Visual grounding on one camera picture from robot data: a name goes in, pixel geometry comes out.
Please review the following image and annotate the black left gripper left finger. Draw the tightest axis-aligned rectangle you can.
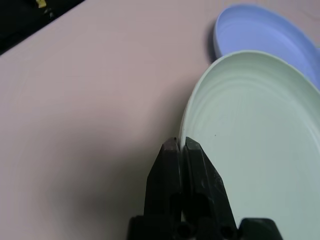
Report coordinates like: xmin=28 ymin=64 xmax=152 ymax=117
xmin=144 ymin=136 xmax=185 ymax=221

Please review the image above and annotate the light blue plate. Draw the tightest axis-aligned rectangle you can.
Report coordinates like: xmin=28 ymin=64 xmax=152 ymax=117
xmin=212 ymin=3 xmax=320 ymax=92

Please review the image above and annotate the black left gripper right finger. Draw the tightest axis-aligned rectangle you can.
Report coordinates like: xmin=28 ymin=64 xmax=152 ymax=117
xmin=182 ymin=136 xmax=238 ymax=231

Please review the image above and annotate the light green plate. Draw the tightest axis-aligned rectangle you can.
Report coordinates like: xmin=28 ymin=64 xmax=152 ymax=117
xmin=178 ymin=49 xmax=320 ymax=240

